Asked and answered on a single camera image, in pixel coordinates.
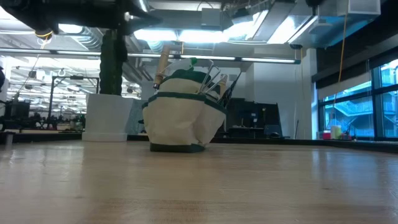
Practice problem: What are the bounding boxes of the black ceiling cable reel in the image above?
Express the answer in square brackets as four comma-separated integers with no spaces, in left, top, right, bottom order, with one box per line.
[34,29,54,41]

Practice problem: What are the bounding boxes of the yellow extension cable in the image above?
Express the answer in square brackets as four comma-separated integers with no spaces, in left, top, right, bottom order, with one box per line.
[331,12,349,108]

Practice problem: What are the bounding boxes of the cream canvas gardening bag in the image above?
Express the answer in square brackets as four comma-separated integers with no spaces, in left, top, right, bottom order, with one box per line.
[141,68,228,154]

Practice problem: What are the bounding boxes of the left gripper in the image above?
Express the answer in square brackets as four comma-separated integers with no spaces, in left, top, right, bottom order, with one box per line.
[0,0,164,35]

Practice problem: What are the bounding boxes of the black computer monitor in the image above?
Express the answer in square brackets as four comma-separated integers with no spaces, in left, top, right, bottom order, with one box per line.
[4,101,31,121]

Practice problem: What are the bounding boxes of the green plastic spray bottle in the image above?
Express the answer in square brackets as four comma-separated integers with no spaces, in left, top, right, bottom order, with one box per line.
[167,57,198,75]

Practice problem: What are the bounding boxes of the white hexagonal planter pot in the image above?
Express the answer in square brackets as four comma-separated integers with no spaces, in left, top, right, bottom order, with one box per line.
[81,93,135,143]

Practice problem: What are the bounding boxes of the pale yellow cup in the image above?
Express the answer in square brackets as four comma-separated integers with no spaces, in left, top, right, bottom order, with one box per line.
[330,125,342,140]

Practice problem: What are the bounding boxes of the blue transplanter wooden handle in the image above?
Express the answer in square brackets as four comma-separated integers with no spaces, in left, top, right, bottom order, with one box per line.
[152,44,172,90]

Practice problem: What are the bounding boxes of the black metal gantry frame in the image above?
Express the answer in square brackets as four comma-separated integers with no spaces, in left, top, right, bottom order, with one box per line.
[48,75,100,121]

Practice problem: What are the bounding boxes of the dark cluttered workstation desk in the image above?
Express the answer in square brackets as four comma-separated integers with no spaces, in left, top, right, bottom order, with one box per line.
[217,98,292,140]

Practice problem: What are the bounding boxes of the silver ceiling ventilation duct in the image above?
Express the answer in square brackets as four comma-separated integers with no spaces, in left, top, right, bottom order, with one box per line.
[58,26,105,52]

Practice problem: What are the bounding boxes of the tall dark green cactus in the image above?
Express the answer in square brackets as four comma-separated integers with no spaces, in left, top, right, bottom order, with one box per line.
[99,29,128,96]

